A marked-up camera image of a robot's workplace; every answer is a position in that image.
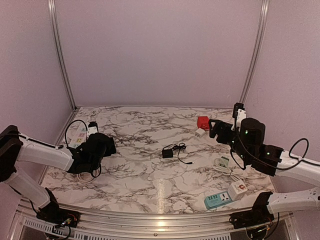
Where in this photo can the black power adapter with cable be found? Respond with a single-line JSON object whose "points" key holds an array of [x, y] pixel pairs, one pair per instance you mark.
{"points": [[168, 152]]}

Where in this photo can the small white charger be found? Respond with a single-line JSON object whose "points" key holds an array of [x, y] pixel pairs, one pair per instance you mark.
{"points": [[200, 132]]}

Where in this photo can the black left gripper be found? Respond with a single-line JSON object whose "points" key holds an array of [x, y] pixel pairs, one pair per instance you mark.
{"points": [[109, 151]]}

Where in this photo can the teal power strip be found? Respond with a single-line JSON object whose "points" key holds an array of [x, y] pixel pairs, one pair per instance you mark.
{"points": [[217, 200]]}

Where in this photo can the aluminium front rail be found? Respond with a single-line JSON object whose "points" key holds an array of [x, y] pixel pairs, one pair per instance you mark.
{"points": [[94, 224]]}

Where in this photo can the green white plug adapter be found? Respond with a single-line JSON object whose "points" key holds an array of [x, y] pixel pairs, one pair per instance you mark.
{"points": [[222, 162]]}

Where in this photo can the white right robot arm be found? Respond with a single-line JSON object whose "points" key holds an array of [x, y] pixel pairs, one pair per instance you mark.
{"points": [[298, 169]]}

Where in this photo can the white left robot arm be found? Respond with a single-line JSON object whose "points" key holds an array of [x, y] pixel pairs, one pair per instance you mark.
{"points": [[14, 148]]}

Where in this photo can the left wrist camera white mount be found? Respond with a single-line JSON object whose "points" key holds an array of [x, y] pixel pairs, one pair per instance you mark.
{"points": [[92, 128]]}

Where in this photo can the aluminium frame post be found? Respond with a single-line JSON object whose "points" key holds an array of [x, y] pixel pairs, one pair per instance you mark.
{"points": [[261, 28], [59, 51]]}

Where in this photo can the white strip cable plug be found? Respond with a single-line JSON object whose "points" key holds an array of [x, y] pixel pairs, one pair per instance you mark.
{"points": [[92, 116]]}

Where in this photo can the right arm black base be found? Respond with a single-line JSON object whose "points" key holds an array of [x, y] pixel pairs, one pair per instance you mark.
{"points": [[258, 214]]}

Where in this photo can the red cube socket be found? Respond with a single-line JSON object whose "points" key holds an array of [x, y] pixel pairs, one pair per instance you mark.
{"points": [[203, 123]]}

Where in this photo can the right aluminium frame post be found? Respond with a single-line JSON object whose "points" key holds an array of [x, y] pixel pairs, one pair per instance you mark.
{"points": [[261, 28]]}

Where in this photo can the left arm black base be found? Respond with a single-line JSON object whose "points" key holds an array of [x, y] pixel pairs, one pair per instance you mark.
{"points": [[54, 214]]}

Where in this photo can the left aluminium frame post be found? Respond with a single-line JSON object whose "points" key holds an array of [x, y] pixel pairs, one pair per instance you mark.
{"points": [[59, 51]]}

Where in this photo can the white multicolour power strip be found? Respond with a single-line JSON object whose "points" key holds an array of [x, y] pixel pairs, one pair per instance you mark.
{"points": [[79, 137]]}

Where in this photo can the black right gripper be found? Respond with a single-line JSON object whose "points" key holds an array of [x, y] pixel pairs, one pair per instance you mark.
{"points": [[220, 124]]}

